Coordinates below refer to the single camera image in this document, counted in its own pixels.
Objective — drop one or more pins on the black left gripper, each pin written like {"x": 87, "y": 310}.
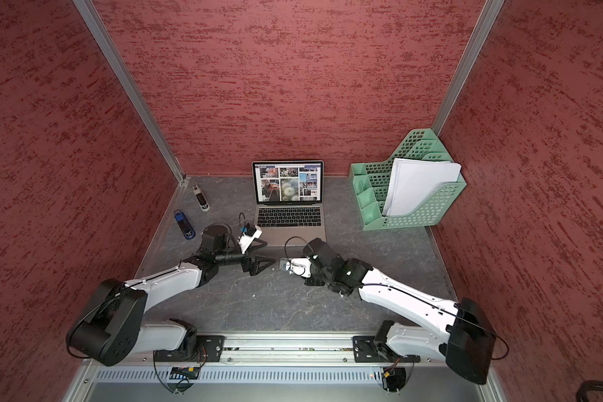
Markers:
{"x": 254, "y": 267}

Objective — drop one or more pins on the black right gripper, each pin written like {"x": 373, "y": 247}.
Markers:
{"x": 312, "y": 280}

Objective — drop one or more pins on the silver laptop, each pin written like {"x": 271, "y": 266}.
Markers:
{"x": 289, "y": 201}

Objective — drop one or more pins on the black wireless mouse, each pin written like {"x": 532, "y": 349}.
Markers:
{"x": 286, "y": 265}

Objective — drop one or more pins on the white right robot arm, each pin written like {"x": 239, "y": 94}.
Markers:
{"x": 458, "y": 332}

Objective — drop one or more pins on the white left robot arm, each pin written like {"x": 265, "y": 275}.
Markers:
{"x": 111, "y": 325}

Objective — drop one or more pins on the blue black stapler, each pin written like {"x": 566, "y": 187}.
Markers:
{"x": 184, "y": 225}

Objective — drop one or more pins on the beige black stapler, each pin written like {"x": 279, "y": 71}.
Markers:
{"x": 201, "y": 199}

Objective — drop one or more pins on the green plastic desk organizer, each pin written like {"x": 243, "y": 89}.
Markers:
{"x": 370, "y": 181}

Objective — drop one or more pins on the white paper stack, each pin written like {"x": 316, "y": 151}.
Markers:
{"x": 412, "y": 182}

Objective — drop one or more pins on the green circuit board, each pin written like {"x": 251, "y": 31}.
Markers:
{"x": 184, "y": 373}

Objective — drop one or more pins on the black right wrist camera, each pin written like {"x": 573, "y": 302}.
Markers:
{"x": 319, "y": 252}

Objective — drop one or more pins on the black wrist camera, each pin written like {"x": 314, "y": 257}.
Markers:
{"x": 217, "y": 238}
{"x": 319, "y": 252}

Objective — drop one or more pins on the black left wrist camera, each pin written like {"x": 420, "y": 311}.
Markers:
{"x": 217, "y": 238}

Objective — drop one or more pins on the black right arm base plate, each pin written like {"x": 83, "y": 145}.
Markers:
{"x": 367, "y": 350}

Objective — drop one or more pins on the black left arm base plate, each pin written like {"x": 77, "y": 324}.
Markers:
{"x": 202, "y": 349}

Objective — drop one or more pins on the aluminium front rail frame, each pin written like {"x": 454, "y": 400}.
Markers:
{"x": 280, "y": 366}

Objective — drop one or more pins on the left aluminium corner post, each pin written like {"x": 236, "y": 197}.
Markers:
{"x": 107, "y": 46}

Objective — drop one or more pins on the aluminium corner post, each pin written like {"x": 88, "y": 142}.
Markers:
{"x": 486, "y": 20}
{"x": 107, "y": 46}

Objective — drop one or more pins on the right aluminium corner post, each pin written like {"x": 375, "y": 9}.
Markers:
{"x": 486, "y": 20}

